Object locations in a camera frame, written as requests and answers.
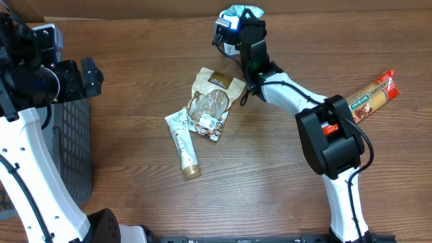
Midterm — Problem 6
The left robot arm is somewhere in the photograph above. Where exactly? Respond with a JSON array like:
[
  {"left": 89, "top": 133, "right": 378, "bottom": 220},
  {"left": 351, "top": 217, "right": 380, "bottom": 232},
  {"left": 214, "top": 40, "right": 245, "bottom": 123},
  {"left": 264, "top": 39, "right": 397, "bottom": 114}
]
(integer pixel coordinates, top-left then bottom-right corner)
[{"left": 1, "top": 9, "right": 149, "bottom": 243}]

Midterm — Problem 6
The teal snack bar wrapper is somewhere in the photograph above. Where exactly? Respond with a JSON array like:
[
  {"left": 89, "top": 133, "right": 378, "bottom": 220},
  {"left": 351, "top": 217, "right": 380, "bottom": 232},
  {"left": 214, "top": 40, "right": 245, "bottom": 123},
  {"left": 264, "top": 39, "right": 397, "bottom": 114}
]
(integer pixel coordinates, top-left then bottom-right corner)
[{"left": 223, "top": 5, "right": 264, "bottom": 18}]

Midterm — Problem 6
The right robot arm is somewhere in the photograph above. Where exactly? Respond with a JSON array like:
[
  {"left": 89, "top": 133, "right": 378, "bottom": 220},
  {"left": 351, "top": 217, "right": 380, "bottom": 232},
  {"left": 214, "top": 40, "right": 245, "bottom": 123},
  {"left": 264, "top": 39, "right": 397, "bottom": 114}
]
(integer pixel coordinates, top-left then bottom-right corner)
[{"left": 237, "top": 7, "right": 371, "bottom": 242}]

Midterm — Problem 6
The white barcode scanner stand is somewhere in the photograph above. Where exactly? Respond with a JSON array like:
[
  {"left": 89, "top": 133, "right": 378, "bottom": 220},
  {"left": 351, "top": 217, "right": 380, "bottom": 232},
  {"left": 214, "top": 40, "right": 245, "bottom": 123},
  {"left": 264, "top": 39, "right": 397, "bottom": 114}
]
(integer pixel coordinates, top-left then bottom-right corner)
[{"left": 219, "top": 10, "right": 240, "bottom": 55}]

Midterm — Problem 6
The white tube with gold cap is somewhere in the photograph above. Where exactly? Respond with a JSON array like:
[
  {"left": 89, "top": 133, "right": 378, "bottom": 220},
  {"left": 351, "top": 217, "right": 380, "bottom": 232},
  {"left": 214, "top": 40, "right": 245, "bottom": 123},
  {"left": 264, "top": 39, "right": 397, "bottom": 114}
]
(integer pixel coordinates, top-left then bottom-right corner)
[{"left": 165, "top": 109, "right": 201, "bottom": 180}]

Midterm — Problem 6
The beige nut snack pouch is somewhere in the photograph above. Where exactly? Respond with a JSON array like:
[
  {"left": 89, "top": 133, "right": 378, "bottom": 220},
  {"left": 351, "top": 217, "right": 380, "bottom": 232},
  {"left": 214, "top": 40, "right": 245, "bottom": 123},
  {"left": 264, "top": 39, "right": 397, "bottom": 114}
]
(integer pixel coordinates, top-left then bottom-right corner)
[{"left": 186, "top": 67, "right": 246, "bottom": 142}]

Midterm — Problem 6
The cardboard panel backdrop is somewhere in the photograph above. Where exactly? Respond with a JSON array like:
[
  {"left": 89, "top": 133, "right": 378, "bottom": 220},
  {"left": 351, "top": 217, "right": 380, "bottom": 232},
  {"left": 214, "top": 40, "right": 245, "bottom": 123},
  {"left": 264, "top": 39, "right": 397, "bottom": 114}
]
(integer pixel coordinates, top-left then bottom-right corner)
[{"left": 5, "top": 0, "right": 431, "bottom": 22}]

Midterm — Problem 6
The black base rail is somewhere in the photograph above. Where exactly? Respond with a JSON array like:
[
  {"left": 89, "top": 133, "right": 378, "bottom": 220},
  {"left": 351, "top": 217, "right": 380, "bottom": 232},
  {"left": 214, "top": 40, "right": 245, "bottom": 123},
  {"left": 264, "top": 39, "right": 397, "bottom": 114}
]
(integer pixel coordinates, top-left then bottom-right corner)
[{"left": 148, "top": 232, "right": 398, "bottom": 243}]

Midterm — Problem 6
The grey plastic shopping basket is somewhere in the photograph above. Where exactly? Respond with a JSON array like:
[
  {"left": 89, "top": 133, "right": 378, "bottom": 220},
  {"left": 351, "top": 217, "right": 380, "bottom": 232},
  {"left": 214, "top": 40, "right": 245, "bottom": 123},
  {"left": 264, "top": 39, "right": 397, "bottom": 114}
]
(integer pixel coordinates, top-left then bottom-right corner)
[{"left": 0, "top": 97, "right": 94, "bottom": 220}]

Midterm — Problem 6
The orange spaghetti pasta packet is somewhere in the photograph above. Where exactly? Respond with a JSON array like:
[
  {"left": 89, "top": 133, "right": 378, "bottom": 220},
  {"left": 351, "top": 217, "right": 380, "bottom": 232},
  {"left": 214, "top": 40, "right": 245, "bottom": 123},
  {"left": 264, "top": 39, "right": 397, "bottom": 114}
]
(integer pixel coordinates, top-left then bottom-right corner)
[{"left": 320, "top": 70, "right": 400, "bottom": 136}]

